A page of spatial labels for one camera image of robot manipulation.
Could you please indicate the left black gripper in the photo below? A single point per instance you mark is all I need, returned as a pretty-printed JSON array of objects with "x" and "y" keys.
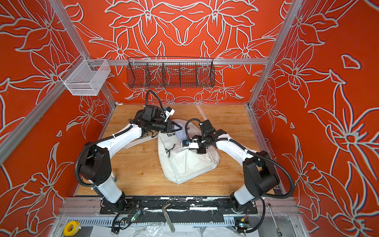
[{"x": 170, "y": 128}]

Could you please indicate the white backpack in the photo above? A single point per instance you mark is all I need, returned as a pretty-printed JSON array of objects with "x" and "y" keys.
[{"x": 181, "y": 164}]

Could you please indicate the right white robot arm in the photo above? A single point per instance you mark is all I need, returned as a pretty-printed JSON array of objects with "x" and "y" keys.
[{"x": 259, "y": 170}]

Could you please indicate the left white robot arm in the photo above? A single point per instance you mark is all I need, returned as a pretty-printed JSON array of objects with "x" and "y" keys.
[{"x": 93, "y": 167}]

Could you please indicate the silver wrench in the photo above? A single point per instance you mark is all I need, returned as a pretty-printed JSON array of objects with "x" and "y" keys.
[{"x": 278, "y": 231}]

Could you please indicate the yellow tape roll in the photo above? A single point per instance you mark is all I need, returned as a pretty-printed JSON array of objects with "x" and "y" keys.
[{"x": 71, "y": 228}]

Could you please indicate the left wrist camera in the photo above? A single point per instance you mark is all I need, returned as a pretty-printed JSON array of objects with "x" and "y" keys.
[{"x": 168, "y": 111}]

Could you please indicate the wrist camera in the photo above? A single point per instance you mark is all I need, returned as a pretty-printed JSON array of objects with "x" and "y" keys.
[
  {"x": 168, "y": 111},
  {"x": 190, "y": 145}
]

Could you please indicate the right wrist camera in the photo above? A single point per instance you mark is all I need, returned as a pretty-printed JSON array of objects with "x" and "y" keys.
[{"x": 190, "y": 145}]

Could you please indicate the black wire wall basket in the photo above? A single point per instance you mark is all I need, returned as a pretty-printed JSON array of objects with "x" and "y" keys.
[{"x": 174, "y": 72}]

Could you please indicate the white wire wall basket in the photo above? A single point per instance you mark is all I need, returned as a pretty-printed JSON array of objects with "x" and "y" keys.
[{"x": 82, "y": 78}]

